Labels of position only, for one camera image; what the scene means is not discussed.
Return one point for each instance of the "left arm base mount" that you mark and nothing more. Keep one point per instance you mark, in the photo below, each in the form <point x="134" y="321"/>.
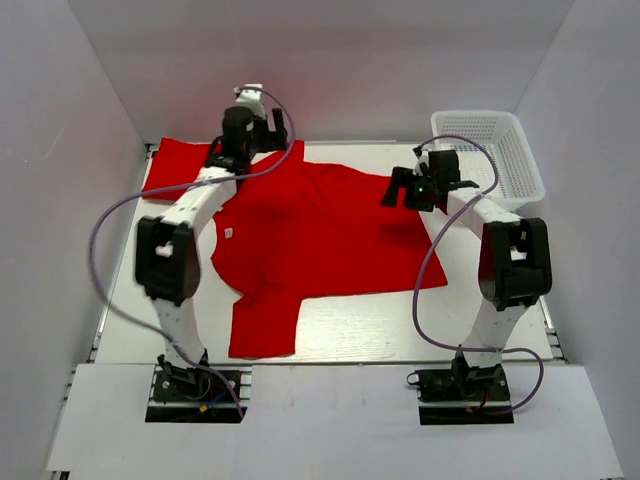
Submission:
<point x="172" y="401"/>

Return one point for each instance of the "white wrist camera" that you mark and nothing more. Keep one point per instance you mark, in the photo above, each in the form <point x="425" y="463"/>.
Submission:
<point x="250" y="96"/>
<point x="422" y="167"/>

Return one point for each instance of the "folded red t-shirt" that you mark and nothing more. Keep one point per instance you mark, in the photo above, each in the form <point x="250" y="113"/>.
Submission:
<point x="175" y="163"/>

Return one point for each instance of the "red t-shirt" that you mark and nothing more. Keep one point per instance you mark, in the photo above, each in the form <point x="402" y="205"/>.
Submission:
<point x="175" y="163"/>
<point x="305" y="230"/>

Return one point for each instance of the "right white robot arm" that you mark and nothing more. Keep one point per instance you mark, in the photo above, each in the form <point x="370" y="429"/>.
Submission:
<point x="514" y="267"/>

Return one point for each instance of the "white plastic basket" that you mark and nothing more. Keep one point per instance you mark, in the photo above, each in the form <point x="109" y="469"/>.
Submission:
<point x="493" y="150"/>

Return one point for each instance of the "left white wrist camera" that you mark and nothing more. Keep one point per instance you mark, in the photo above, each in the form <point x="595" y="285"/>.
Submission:
<point x="250" y="96"/>

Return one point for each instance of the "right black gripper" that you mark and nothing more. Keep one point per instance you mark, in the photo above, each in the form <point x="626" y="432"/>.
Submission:
<point x="403" y="177"/>

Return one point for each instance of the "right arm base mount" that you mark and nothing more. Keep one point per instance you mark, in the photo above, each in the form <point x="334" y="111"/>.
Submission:
<point x="442" y="402"/>

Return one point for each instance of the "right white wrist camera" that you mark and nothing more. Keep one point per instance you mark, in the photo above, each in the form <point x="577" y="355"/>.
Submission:
<point x="422" y="167"/>

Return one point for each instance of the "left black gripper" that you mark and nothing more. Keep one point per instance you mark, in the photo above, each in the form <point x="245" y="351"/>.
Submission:
<point x="280" y="132"/>

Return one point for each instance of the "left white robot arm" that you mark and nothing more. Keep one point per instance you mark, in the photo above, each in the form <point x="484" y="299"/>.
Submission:
<point x="167" y="263"/>

